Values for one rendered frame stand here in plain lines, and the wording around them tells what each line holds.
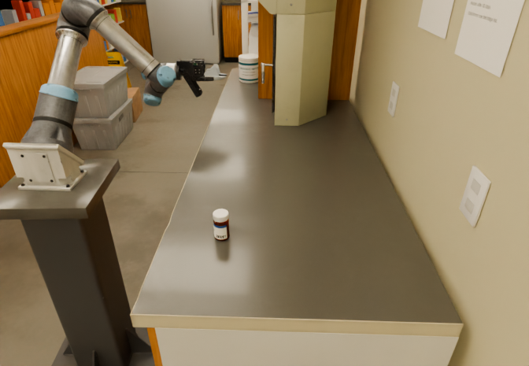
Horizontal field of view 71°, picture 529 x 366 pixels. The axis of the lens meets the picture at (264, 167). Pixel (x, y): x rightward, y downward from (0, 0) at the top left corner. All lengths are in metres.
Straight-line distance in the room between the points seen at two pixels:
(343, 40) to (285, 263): 1.32
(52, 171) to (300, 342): 0.91
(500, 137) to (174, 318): 0.75
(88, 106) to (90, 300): 2.37
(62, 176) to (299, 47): 1.00
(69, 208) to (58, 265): 0.32
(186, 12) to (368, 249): 5.95
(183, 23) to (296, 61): 5.17
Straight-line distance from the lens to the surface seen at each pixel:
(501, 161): 0.84
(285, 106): 1.66
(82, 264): 1.50
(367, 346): 0.93
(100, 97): 3.62
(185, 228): 1.08
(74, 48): 1.66
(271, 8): 1.57
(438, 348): 0.98
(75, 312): 1.70
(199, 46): 6.70
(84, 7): 1.61
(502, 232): 0.84
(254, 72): 2.31
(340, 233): 1.06
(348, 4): 1.97
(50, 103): 1.39
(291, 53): 1.60
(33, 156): 1.35
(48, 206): 1.31
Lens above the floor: 1.60
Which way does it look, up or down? 29 degrees down
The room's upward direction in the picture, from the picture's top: straight up
